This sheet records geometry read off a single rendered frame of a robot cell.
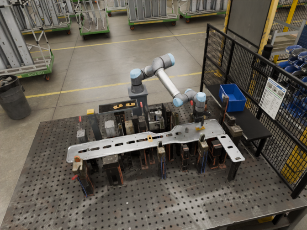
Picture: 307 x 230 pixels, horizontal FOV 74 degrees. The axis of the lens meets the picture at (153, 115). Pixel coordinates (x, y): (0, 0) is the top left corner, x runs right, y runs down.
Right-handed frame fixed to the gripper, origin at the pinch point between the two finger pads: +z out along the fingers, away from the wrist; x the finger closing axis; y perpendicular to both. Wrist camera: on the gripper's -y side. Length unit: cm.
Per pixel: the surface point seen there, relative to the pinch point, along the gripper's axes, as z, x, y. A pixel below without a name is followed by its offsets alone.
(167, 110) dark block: -8.9, -20.0, 24.6
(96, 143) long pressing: 2, -7, 93
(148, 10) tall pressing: 52, -713, -87
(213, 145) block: 5.0, 19.7, -4.3
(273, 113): -16, 18, -55
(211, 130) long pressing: 3.1, 4.2, -9.5
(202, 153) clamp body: 5.4, 24.8, 8.0
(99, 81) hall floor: 102, -307, 113
